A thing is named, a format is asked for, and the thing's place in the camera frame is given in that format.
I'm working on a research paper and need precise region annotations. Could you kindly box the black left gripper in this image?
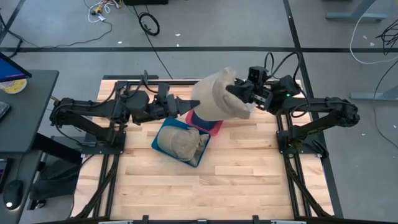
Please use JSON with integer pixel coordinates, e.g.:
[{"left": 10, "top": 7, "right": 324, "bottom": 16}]
[{"left": 148, "top": 95, "right": 201, "bottom": 121}]

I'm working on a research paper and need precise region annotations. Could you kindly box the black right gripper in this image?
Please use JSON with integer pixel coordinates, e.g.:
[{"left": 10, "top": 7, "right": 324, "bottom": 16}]
[{"left": 226, "top": 78, "right": 275, "bottom": 112}]

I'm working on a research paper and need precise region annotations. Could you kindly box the blue plastic bin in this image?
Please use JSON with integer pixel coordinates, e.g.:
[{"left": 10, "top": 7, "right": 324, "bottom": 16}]
[{"left": 150, "top": 117, "right": 211, "bottom": 169}]

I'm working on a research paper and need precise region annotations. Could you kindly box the blue denim cap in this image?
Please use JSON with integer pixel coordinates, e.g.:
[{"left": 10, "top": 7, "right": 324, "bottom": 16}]
[{"left": 190, "top": 110, "right": 220, "bottom": 131}]

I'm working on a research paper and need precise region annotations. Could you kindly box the dark khaki brimmed hat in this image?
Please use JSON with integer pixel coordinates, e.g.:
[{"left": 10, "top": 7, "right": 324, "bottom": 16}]
[{"left": 190, "top": 67, "right": 253, "bottom": 123}]

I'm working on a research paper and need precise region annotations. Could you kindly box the light beige brimmed hat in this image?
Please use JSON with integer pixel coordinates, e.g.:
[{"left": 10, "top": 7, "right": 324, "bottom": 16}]
[{"left": 157, "top": 126, "right": 210, "bottom": 167}]

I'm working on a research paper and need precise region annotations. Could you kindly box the red plastic bin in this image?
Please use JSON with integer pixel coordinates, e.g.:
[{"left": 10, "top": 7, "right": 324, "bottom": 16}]
[{"left": 185, "top": 109, "right": 224, "bottom": 137}]

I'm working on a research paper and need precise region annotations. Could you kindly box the black box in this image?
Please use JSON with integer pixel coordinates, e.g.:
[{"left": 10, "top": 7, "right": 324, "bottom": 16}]
[{"left": 123, "top": 0, "right": 169, "bottom": 6}]

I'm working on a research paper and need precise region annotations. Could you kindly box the grey desk foot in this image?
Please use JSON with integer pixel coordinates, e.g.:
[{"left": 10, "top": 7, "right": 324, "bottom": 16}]
[{"left": 349, "top": 83, "right": 398, "bottom": 101}]

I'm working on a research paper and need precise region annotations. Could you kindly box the grey desk leg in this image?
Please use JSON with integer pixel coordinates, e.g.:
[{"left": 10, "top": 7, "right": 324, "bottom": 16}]
[{"left": 325, "top": 0, "right": 388, "bottom": 23}]

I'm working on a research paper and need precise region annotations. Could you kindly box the black office desk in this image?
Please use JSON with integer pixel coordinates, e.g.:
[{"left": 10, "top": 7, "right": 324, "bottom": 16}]
[{"left": 0, "top": 70, "right": 60, "bottom": 224}]

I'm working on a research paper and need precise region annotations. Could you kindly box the yellow wipes canister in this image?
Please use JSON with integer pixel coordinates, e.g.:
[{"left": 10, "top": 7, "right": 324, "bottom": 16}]
[{"left": 0, "top": 78, "right": 28, "bottom": 95}]

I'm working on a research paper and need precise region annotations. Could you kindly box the computer monitor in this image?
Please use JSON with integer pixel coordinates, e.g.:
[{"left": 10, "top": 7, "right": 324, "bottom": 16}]
[{"left": 0, "top": 51, "right": 32, "bottom": 83}]

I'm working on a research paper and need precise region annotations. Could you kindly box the computer keyboard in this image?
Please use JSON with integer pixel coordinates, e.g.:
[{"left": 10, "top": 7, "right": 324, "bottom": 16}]
[{"left": 0, "top": 101, "right": 11, "bottom": 121}]

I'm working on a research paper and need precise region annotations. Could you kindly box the black computer mouse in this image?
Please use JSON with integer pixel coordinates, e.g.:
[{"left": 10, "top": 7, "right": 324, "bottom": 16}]
[{"left": 2, "top": 179, "right": 24, "bottom": 211}]

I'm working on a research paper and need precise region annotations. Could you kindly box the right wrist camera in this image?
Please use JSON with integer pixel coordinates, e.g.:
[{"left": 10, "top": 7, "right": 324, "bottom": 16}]
[{"left": 247, "top": 65, "right": 269, "bottom": 85}]

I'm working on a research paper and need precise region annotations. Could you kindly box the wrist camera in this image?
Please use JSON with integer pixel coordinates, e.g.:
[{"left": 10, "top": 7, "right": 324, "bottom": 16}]
[
  {"left": 247, "top": 65, "right": 269, "bottom": 85},
  {"left": 157, "top": 83, "right": 171, "bottom": 103}
]

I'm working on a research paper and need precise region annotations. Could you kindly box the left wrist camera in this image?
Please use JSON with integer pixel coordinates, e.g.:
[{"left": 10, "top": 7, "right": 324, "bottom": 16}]
[{"left": 157, "top": 83, "right": 171, "bottom": 103}]

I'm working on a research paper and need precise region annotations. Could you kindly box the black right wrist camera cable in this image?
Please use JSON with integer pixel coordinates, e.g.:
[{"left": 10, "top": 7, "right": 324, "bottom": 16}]
[{"left": 263, "top": 51, "right": 302, "bottom": 82}]

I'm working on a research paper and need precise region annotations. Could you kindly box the black aluminium rig frame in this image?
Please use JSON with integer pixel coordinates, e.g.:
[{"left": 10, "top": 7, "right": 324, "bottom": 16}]
[{"left": 70, "top": 74, "right": 345, "bottom": 224}]

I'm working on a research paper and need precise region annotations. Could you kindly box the long black floor cable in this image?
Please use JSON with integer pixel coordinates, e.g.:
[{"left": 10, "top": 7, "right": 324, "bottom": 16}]
[{"left": 132, "top": 4, "right": 174, "bottom": 80}]

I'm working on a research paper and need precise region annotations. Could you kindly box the black coiled cable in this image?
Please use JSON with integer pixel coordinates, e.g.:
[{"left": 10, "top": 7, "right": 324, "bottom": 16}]
[{"left": 138, "top": 11, "right": 161, "bottom": 37}]

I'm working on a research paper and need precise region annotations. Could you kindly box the thin black floor cable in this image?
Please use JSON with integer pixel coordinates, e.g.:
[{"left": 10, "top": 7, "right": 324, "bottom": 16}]
[{"left": 0, "top": 20, "right": 113, "bottom": 49}]

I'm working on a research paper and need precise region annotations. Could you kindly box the white floor cable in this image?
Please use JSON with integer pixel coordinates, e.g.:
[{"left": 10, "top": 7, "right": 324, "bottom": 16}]
[{"left": 348, "top": 0, "right": 398, "bottom": 65}]

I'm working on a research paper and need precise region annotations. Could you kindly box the white cable bundle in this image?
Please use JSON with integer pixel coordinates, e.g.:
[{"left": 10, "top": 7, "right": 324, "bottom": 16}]
[{"left": 83, "top": 0, "right": 121, "bottom": 23}]

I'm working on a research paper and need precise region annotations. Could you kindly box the curved black floor cable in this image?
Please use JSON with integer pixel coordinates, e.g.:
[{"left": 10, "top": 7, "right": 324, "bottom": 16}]
[{"left": 372, "top": 60, "right": 398, "bottom": 149}]

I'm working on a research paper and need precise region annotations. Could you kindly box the black cable bundle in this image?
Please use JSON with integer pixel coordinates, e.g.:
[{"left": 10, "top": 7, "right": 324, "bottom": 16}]
[{"left": 374, "top": 18, "right": 398, "bottom": 57}]

